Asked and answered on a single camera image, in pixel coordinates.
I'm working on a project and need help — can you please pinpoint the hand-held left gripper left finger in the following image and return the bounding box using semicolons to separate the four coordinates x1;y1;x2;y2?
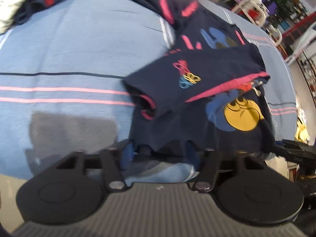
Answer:
55;141;136;191

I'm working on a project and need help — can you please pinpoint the green potted plant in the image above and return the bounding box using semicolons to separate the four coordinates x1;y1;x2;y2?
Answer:
267;0;307;30

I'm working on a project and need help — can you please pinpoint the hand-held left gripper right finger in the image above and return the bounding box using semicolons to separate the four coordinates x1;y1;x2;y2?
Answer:
186;144;266;192

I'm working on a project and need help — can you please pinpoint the white metal cart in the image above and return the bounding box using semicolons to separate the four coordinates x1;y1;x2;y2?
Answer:
231;0;283;46

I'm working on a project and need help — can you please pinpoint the blue striped bedsheet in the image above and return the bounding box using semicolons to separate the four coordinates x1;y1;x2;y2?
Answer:
0;0;298;181

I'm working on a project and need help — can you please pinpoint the navy cartoon print shirt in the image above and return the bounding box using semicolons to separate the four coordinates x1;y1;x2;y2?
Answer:
123;17;278;165

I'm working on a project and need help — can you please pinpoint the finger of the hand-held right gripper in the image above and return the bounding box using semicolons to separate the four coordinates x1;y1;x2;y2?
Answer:
276;138;316;165

